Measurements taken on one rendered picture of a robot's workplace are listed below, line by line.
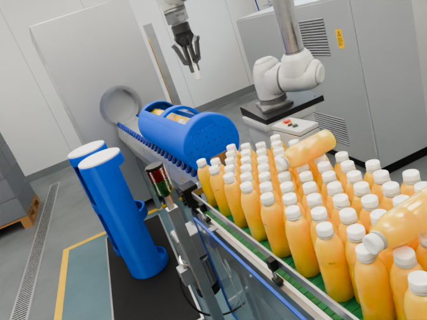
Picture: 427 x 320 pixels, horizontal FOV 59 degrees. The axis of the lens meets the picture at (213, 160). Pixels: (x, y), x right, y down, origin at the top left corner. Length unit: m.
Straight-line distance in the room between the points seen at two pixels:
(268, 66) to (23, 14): 5.24
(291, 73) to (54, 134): 5.41
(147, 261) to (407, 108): 2.29
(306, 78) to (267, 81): 0.22
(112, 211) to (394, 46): 2.33
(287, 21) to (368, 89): 1.28
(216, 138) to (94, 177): 0.96
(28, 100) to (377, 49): 5.36
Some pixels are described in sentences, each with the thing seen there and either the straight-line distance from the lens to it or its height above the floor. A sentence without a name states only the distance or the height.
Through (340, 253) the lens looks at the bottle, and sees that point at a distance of 0.96.
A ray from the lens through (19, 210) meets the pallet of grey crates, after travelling 5.16.
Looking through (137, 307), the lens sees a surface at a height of 0.15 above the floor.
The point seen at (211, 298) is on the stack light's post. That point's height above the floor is 0.71.
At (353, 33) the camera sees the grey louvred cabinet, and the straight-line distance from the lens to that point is 2.99.
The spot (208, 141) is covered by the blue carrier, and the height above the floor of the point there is 1.12.
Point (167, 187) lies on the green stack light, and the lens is 1.23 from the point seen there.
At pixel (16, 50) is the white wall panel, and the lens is 6.86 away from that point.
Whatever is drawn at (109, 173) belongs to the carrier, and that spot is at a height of 0.95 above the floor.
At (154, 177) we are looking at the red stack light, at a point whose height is 1.23.
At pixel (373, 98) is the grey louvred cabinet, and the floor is 0.67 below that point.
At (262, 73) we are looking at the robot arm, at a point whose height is 1.25.
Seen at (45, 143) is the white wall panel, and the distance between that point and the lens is 6.98.
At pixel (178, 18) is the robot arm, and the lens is 1.59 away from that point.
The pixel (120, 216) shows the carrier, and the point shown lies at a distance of 2.53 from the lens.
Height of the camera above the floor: 1.64
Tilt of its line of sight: 20 degrees down
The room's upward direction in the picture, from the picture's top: 20 degrees counter-clockwise
